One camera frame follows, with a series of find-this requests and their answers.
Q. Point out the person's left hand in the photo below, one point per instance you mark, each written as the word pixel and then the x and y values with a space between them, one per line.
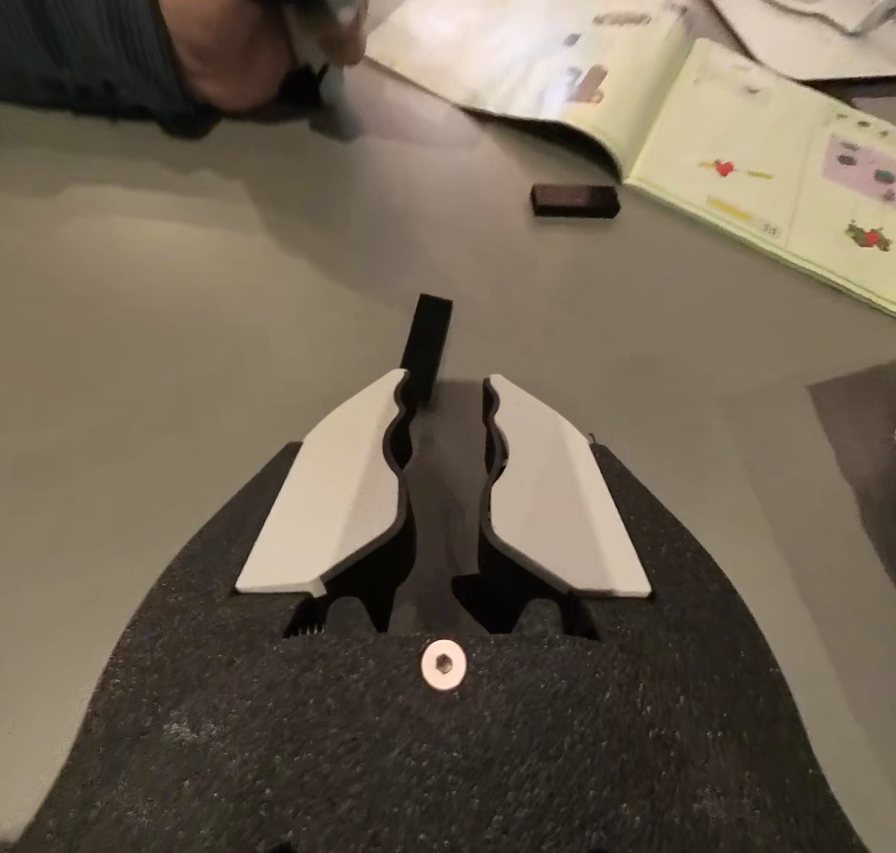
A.
pixel 224 48

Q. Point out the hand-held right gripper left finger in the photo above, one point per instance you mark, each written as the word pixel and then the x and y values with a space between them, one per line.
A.
pixel 329 503

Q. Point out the white tablet stand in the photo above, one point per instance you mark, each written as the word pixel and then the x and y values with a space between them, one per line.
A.
pixel 770 41

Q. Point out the pale green instruction booklet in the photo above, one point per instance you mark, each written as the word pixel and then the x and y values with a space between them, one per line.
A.
pixel 735 132

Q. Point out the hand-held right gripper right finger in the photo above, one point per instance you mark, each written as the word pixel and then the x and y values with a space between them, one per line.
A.
pixel 567 510

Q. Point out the grey desk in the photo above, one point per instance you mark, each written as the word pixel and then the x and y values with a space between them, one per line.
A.
pixel 210 307

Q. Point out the person's left forearm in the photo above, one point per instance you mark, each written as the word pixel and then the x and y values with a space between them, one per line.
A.
pixel 70 27

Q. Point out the black long brick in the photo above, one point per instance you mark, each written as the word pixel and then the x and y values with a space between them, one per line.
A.
pixel 427 342
pixel 574 200

